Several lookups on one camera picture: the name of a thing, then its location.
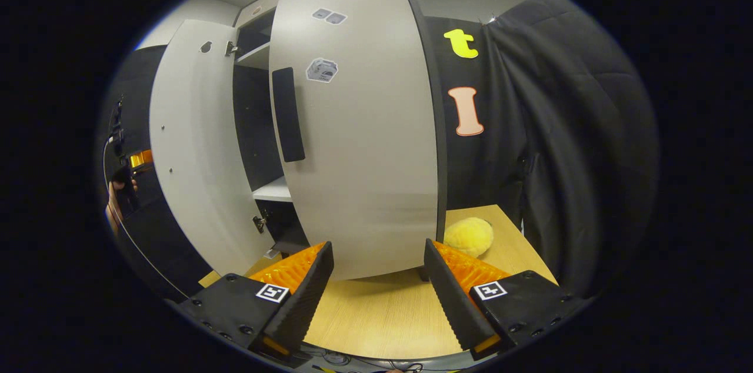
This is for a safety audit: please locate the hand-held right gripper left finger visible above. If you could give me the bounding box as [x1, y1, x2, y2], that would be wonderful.
[176, 241, 335, 362]

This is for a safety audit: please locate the yellow plush toy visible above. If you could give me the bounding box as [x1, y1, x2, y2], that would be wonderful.
[443, 217, 495, 258]

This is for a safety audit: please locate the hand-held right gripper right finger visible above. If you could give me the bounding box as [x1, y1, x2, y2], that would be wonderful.
[424, 238, 589, 362]

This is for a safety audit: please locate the grey cabinet drawer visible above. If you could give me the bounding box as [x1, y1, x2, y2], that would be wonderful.
[238, 0, 283, 26]

